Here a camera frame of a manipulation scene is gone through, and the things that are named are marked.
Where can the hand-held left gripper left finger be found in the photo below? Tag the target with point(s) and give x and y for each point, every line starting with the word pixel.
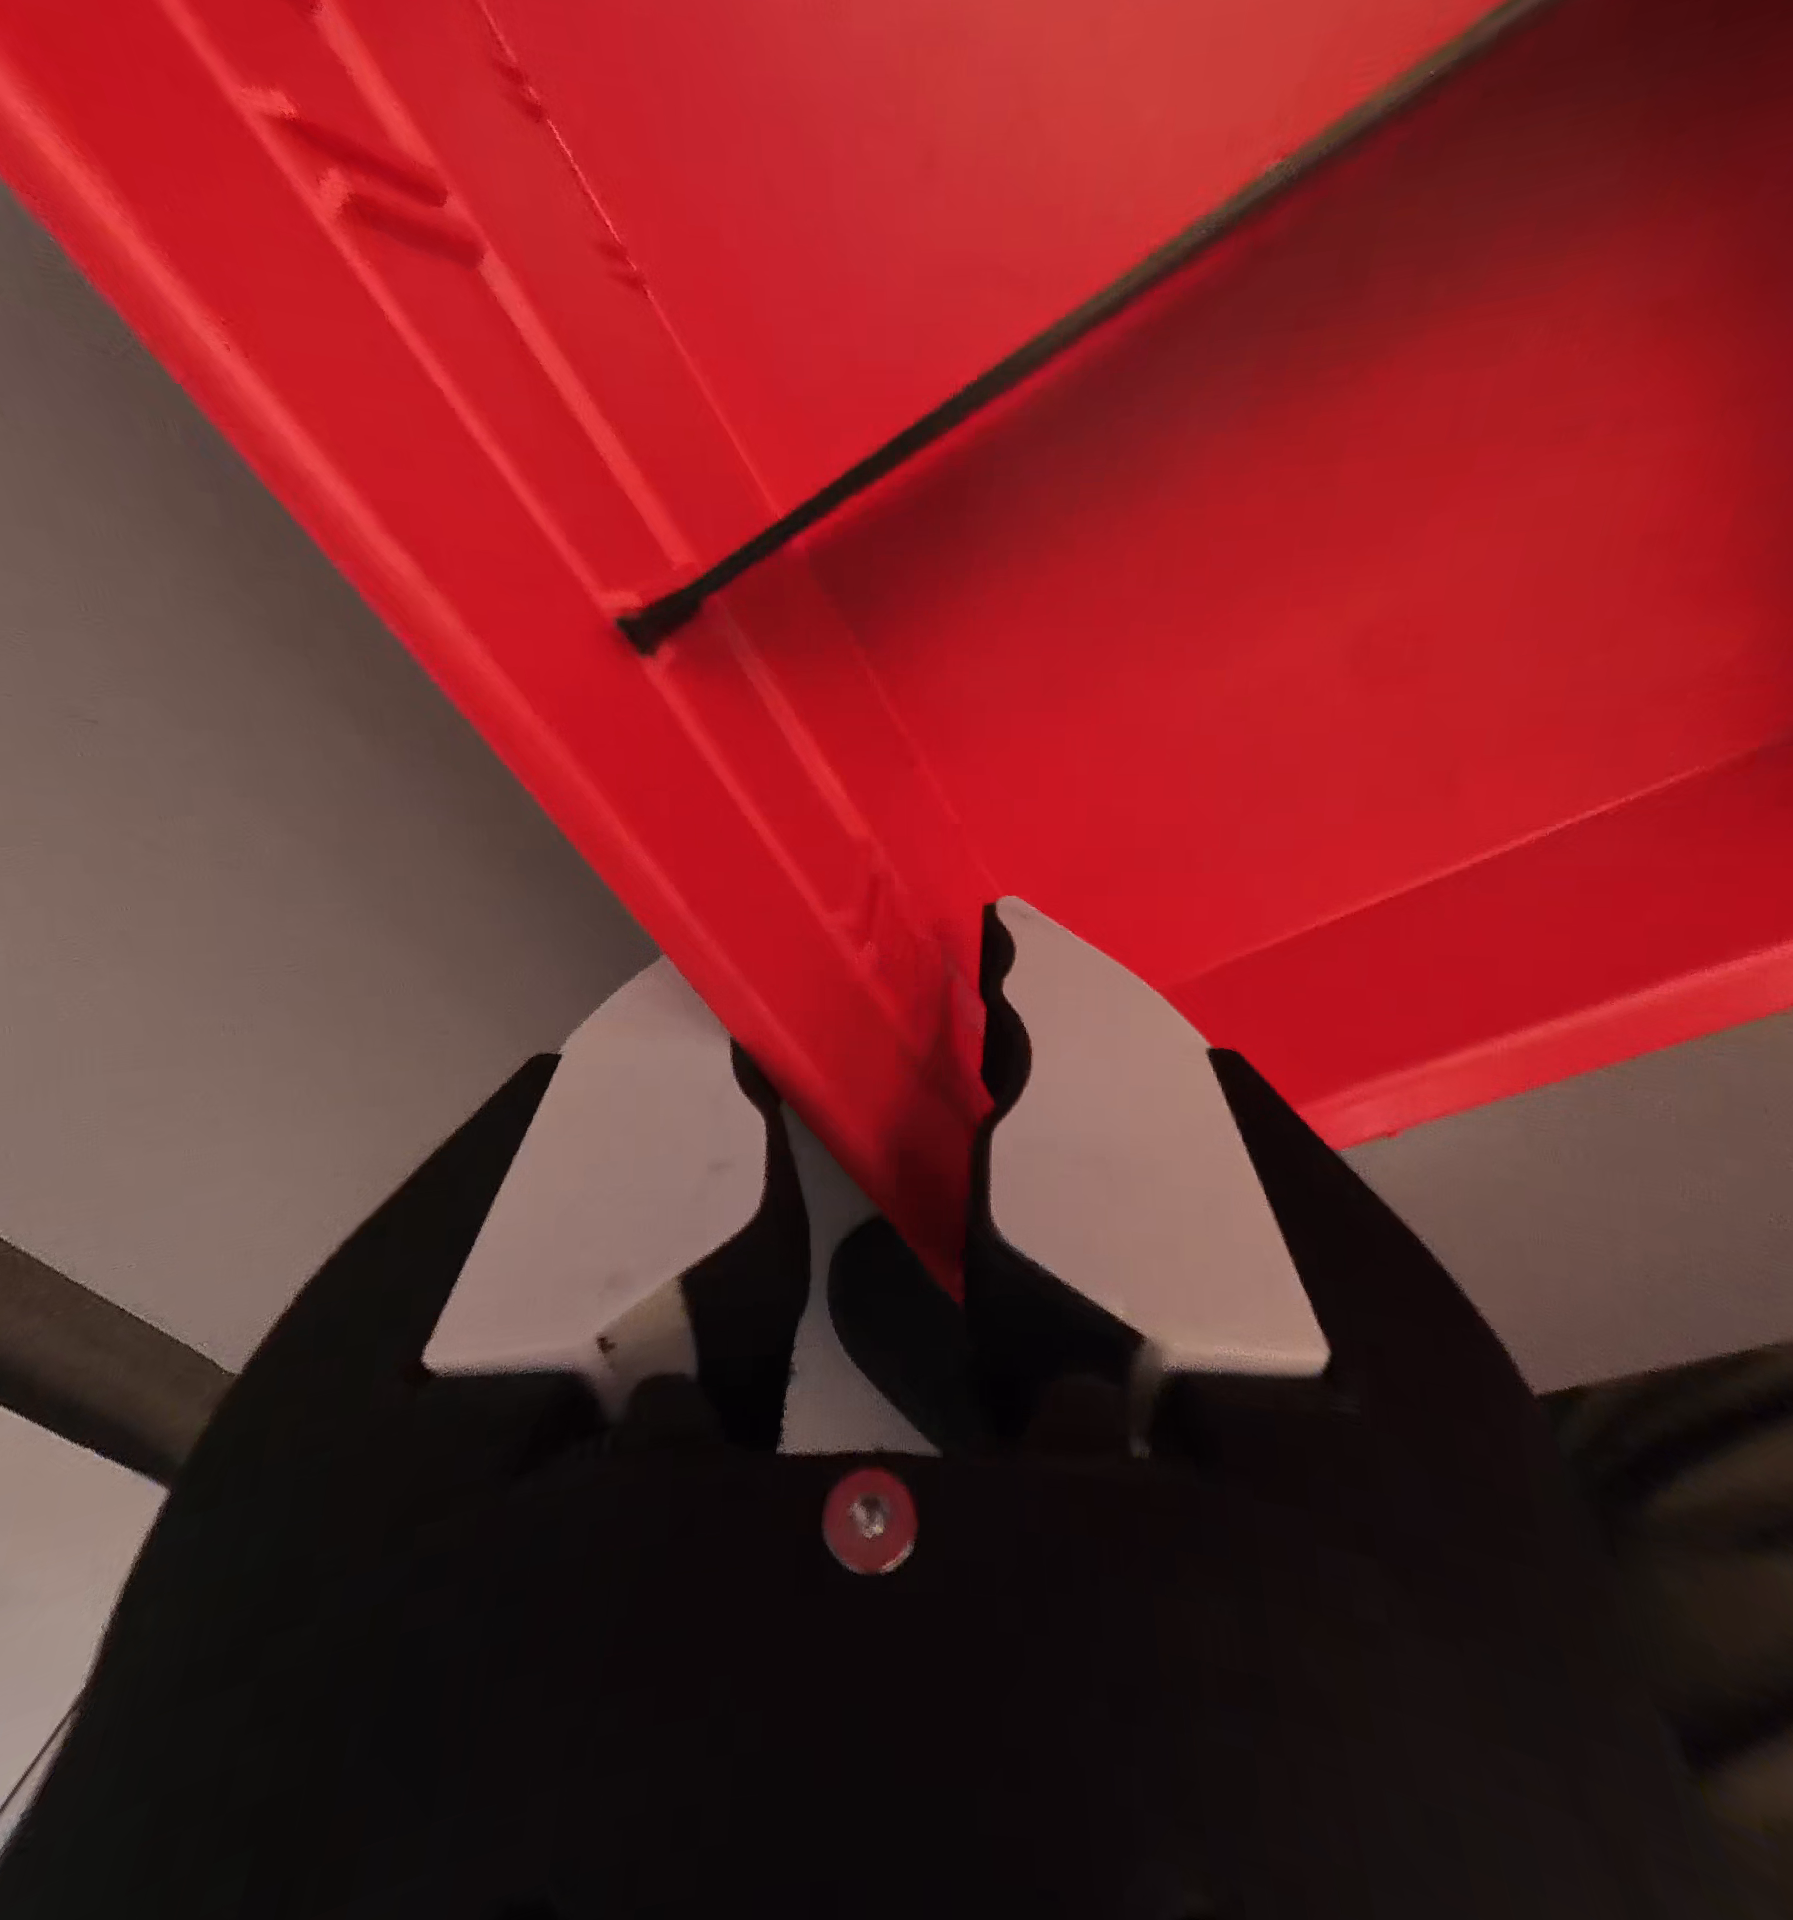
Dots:
pixel 610 1185

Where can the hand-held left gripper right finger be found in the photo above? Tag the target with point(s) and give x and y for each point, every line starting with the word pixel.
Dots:
pixel 1137 1200

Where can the red plastic bin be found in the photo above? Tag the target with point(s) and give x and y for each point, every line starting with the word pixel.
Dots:
pixel 1287 601

